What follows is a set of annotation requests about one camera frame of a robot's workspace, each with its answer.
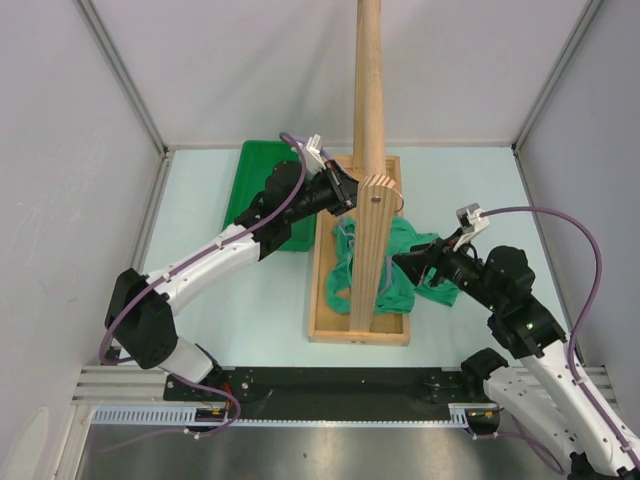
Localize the wooden clothes rack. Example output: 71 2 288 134
308 1 411 346

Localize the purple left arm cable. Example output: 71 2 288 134
98 130 331 440

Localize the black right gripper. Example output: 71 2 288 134
390 226 501 311

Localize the white slotted cable duct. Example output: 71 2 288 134
91 401 499 430

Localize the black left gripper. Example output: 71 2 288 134
284 160 378 224

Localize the green tank top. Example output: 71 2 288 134
325 216 460 314

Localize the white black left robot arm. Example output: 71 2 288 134
105 160 358 400

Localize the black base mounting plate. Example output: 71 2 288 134
164 367 489 404

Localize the green plastic bin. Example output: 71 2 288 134
222 140 316 253

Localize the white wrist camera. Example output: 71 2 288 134
301 134 326 176
454 203 490 251

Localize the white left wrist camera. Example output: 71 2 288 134
301 134 326 176

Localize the lilac wire hanger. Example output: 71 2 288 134
327 213 416 313

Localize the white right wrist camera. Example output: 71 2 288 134
454 203 490 251

